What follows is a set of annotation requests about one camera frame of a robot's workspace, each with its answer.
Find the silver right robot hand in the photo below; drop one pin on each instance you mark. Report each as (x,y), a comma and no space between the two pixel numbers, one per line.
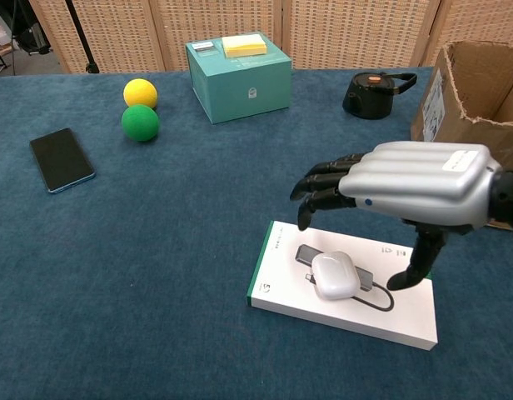
(414,183)

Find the white earbuds case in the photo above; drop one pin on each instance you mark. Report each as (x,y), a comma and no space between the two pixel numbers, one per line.
(333,275)

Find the open brown cardboard box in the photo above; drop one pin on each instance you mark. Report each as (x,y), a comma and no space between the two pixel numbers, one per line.
(469,83)

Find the white USB hub box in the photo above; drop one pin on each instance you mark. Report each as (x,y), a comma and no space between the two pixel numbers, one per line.
(344,321)

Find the teal cardboard product box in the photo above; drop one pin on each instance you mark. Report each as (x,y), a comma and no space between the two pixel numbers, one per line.
(240,91)

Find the green foam ball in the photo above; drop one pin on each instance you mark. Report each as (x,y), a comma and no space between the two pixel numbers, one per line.
(140,123)

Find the yellow foam ball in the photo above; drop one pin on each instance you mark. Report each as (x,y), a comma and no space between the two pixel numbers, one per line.
(140,92)

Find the woven wooden folding screen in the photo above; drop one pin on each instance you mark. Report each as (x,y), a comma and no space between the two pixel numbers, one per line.
(323,29)

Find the yellow sticky note pad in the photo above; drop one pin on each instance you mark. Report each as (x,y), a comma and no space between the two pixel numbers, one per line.
(245,46)

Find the blue table mat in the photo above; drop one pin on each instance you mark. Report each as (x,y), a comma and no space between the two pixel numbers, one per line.
(156,312)

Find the black tripod stand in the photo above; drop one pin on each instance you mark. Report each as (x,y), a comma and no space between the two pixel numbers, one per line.
(91,68)

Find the black smartphone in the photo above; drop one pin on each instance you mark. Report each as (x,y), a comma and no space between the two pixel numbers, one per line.
(61,160)

